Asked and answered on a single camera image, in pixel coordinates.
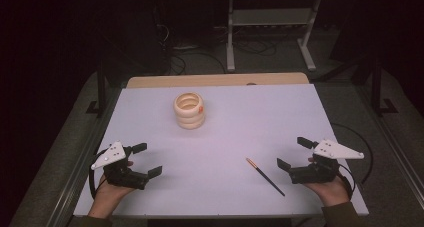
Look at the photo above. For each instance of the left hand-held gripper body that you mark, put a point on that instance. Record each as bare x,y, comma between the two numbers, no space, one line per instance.
111,155

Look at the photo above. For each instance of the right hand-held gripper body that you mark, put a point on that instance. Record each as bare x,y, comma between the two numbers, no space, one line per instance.
333,150

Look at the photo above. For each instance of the cream ringed brush holder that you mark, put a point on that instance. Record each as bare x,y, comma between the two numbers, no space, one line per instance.
190,118

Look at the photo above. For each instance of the person's right hand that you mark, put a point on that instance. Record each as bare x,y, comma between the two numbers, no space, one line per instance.
331,192

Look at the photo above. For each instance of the person's left hand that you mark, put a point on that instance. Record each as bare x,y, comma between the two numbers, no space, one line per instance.
106,197

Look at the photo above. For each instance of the black metal stand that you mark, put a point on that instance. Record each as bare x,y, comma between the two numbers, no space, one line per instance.
377,90
101,93

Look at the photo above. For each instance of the white table mat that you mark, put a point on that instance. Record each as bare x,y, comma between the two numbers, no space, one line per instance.
216,147

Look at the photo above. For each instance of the white metal desk frame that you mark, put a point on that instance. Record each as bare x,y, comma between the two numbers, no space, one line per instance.
271,17

